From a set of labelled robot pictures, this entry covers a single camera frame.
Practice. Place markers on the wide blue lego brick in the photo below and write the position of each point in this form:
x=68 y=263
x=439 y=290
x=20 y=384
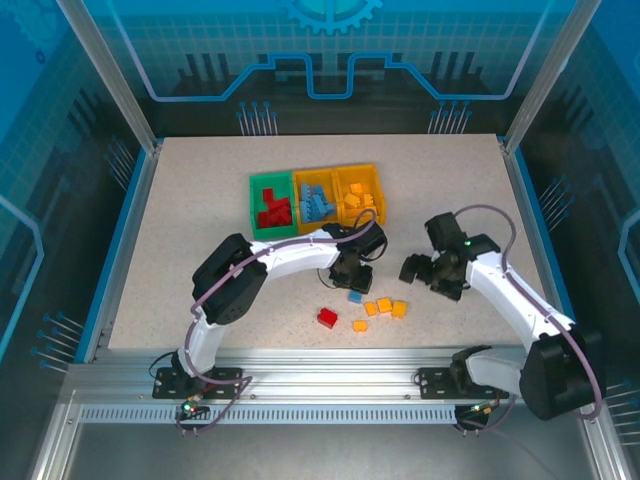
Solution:
x=307 y=214

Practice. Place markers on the long red lego brick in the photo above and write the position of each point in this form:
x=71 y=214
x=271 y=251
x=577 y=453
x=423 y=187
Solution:
x=274 y=196

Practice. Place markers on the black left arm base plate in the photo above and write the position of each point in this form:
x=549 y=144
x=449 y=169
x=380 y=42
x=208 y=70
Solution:
x=167 y=388

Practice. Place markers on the green plastic bin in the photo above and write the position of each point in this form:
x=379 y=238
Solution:
x=272 y=233

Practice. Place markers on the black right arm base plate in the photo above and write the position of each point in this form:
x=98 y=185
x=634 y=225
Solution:
x=433 y=383

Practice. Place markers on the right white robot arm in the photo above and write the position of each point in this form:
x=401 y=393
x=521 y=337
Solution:
x=500 y=290

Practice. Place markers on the aluminium side rail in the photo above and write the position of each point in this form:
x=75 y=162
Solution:
x=545 y=240
x=122 y=255

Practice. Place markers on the aluminium front frame rail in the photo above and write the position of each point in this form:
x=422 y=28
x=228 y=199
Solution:
x=325 y=375

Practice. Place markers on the small red lego brick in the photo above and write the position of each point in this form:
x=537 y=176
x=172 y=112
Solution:
x=284 y=220
x=285 y=206

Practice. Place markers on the small yellow lego brick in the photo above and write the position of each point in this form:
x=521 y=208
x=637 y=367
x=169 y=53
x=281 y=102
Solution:
x=360 y=326
x=358 y=189
x=371 y=308
x=384 y=305
x=399 y=309
x=351 y=200

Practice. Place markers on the yellow plastic bin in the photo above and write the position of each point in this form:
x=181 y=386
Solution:
x=312 y=229
x=380 y=200

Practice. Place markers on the right controller board with LEDs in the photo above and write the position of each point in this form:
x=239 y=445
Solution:
x=482 y=410

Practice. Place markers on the controller board with leds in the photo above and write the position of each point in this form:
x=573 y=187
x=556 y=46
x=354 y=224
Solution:
x=192 y=407
x=482 y=410

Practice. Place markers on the aluminium frame post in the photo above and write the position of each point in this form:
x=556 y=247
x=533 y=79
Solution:
x=107 y=70
x=545 y=75

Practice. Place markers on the large red lego brick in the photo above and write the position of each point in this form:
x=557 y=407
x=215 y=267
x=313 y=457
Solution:
x=266 y=218

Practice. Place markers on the long narrow blue lego brick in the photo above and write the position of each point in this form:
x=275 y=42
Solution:
x=311 y=199

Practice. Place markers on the left controller board with LEDs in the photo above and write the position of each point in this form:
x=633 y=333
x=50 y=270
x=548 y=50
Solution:
x=192 y=407

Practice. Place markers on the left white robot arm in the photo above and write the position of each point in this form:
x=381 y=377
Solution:
x=295 y=255

